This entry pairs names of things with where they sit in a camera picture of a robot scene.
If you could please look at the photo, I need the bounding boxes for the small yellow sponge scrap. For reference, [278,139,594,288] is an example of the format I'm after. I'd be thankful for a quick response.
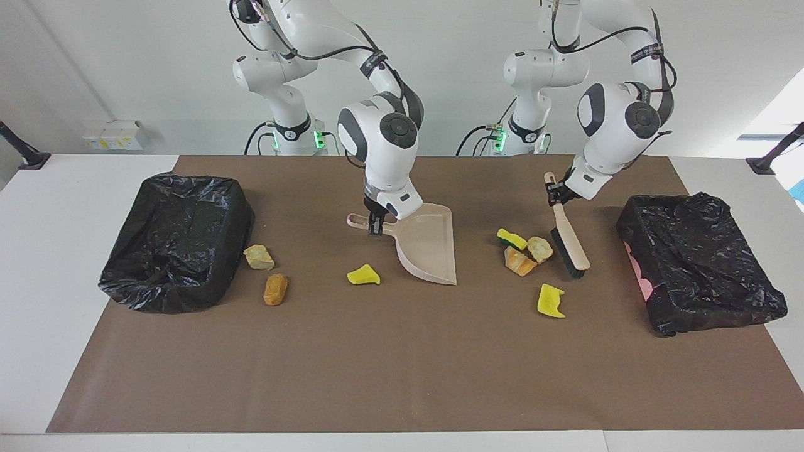
[346,264,381,286]

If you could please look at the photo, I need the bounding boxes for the beige hand brush black bristles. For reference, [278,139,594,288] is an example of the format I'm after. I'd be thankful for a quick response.
[544,172,592,279]

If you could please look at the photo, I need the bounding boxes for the pale striped bread scrap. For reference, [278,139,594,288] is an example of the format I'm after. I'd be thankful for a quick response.
[526,236,555,264]

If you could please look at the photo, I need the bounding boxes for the beige plastic dustpan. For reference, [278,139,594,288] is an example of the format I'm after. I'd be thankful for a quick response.
[347,203,458,286]

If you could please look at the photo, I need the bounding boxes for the yellow green sponge scrap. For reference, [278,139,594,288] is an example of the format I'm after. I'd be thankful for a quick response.
[496,228,528,251]

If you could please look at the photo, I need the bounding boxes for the orange striped bread scrap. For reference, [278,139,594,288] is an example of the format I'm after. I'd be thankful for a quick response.
[504,245,538,277]

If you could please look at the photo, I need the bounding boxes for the hooked yellow sponge scrap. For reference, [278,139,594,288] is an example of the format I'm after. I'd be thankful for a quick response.
[536,283,567,319]

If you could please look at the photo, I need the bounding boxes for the brown croquette scrap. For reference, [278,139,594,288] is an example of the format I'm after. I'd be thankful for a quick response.
[263,273,288,307]

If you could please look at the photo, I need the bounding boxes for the pale chip scrap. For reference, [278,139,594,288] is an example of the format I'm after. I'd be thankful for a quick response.
[243,244,276,271]

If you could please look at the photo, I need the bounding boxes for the pink bin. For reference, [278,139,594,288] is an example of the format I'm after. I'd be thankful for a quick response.
[627,242,655,303]

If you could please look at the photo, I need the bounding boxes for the right black-lined bin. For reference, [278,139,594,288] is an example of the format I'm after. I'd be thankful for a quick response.
[616,192,788,338]

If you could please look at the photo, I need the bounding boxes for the black-lined bin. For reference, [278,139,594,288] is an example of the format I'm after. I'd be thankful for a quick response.
[616,192,788,338]
[98,174,256,315]

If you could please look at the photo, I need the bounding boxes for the left black-lined bin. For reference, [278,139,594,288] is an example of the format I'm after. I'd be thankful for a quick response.
[98,174,256,315]

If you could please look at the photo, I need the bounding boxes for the brown table mat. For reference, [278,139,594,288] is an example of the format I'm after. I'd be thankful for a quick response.
[45,155,804,434]

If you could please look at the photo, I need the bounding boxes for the black arm base cable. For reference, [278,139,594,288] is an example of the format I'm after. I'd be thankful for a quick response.
[244,121,277,156]
[455,97,519,156]

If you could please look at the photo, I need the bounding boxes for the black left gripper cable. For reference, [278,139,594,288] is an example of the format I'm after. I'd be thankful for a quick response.
[551,0,679,136]

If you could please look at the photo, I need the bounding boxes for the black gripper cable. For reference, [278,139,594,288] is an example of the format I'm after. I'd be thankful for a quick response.
[551,0,679,136]
[227,0,425,126]

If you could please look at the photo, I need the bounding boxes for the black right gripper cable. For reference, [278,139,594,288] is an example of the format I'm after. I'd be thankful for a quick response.
[227,0,425,126]

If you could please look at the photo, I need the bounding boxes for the black camera stand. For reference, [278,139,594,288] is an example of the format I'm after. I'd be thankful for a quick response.
[746,122,804,175]
[0,121,51,170]

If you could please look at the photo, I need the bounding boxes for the white wall socket box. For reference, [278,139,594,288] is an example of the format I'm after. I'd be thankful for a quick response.
[82,121,148,151]

